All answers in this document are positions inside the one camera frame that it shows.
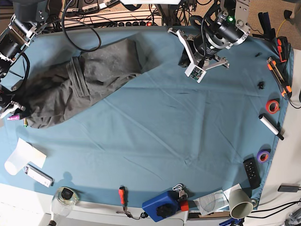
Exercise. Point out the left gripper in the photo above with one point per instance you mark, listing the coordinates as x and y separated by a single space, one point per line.
213 44

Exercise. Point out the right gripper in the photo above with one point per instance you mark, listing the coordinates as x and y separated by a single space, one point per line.
8 99

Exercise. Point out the dark grey T-shirt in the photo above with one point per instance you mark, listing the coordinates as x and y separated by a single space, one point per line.
64 90

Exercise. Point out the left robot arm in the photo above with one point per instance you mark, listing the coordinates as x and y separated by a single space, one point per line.
224 25

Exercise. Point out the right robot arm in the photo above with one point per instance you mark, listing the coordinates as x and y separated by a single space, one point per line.
28 21

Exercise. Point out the pink glue tube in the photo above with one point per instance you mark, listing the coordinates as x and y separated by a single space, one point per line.
14 117

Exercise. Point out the green yellow battery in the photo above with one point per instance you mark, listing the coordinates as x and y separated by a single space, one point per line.
25 123

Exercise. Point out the power strip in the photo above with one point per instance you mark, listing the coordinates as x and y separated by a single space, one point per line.
133 23

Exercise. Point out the white paper roll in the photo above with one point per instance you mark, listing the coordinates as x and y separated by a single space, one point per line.
22 155

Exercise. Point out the small black clip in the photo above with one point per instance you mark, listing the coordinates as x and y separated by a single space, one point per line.
261 85

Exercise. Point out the white black box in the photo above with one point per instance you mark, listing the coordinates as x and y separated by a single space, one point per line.
38 176

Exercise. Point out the blue table cloth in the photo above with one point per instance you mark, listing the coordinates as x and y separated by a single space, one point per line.
160 129

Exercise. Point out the black blue clamp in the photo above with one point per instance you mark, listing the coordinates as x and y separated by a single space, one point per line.
268 32

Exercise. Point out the white marker pen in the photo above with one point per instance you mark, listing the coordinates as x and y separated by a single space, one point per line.
276 131

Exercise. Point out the red tape roll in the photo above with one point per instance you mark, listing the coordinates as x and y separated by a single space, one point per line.
272 106

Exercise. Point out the orange utility knife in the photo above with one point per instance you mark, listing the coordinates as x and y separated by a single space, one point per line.
284 87

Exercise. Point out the purple tape roll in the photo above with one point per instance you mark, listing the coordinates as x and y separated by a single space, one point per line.
263 155

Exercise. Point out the clear glass jar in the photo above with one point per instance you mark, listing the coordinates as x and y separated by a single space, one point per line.
63 202

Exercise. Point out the silver carabiner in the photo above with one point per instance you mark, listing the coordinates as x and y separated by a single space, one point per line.
178 187

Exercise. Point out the black remote control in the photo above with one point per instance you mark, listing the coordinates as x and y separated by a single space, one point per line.
252 172

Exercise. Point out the small padlock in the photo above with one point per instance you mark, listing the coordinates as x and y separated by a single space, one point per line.
182 196

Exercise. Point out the red small block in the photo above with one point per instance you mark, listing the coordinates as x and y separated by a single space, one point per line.
184 205

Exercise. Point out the blue plastic box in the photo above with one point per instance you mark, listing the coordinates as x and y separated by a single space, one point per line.
162 206

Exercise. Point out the paper with drawing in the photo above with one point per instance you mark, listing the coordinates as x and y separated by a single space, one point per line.
215 201

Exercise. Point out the grey green cup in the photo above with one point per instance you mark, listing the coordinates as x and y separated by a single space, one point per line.
240 204

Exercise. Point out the black power adapter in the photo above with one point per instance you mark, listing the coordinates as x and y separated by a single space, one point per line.
288 188

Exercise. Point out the red handled screwdriver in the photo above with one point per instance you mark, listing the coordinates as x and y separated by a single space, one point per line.
123 200

